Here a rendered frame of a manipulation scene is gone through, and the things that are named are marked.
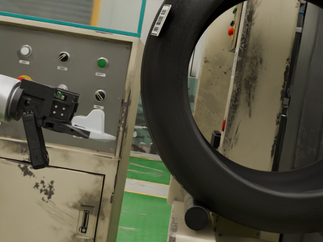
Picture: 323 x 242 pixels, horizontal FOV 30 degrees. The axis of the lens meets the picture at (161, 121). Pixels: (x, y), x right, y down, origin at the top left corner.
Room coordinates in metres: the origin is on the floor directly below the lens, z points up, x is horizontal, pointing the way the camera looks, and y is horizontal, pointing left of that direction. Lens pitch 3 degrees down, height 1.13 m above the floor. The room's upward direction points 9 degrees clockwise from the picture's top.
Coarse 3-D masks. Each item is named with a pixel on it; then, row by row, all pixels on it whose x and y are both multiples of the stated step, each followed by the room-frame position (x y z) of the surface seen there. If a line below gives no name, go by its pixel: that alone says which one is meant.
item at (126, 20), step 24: (0, 0) 1.85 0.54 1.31; (24, 0) 1.85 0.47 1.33; (48, 0) 1.85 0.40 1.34; (72, 0) 1.85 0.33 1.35; (96, 0) 1.84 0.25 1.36; (120, 0) 1.84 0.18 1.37; (144, 0) 1.83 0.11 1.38; (72, 24) 1.84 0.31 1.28; (96, 24) 1.84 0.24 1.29; (120, 24) 1.84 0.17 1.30
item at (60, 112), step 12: (24, 84) 1.19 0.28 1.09; (36, 84) 1.19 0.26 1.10; (24, 96) 1.20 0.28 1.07; (36, 96) 1.19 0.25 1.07; (48, 96) 1.17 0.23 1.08; (60, 96) 1.19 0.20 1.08; (72, 96) 1.17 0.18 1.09; (12, 108) 1.18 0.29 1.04; (24, 108) 1.19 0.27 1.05; (36, 108) 1.19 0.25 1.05; (48, 108) 1.17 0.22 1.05; (60, 108) 1.18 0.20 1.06; (72, 108) 1.18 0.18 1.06; (36, 120) 1.19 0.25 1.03; (48, 120) 1.17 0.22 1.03; (60, 120) 1.18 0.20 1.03; (60, 132) 1.18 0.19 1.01
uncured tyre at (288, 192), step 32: (192, 0) 1.08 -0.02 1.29; (224, 0) 1.35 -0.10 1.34; (320, 0) 1.35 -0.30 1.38; (160, 32) 1.11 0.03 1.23; (192, 32) 1.08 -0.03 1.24; (160, 64) 1.09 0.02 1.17; (160, 96) 1.09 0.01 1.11; (160, 128) 1.10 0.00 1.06; (192, 128) 1.08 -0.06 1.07; (192, 160) 1.08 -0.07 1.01; (224, 160) 1.35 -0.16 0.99; (320, 160) 1.36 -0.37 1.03; (192, 192) 1.12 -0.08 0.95; (224, 192) 1.08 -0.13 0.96; (256, 192) 1.07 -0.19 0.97; (288, 192) 1.08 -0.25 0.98; (320, 192) 1.07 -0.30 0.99; (256, 224) 1.11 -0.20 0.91; (288, 224) 1.09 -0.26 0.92; (320, 224) 1.09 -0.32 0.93
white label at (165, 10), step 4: (164, 4) 1.11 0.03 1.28; (164, 8) 1.10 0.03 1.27; (168, 8) 1.08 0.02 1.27; (160, 12) 1.12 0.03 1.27; (164, 12) 1.09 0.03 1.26; (160, 16) 1.11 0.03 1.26; (164, 16) 1.08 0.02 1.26; (160, 20) 1.10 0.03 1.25; (164, 20) 1.08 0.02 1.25; (156, 24) 1.11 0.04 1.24; (160, 24) 1.09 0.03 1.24; (156, 28) 1.10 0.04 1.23; (160, 28) 1.08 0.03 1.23; (152, 32) 1.11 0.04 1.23; (156, 32) 1.09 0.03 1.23
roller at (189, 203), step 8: (184, 192) 1.38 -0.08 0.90; (184, 200) 1.28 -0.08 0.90; (192, 200) 1.18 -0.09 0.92; (184, 208) 1.20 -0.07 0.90; (192, 208) 1.11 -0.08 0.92; (200, 208) 1.11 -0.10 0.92; (192, 216) 1.11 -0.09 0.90; (200, 216) 1.11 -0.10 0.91; (192, 224) 1.11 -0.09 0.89; (200, 224) 1.11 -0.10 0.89
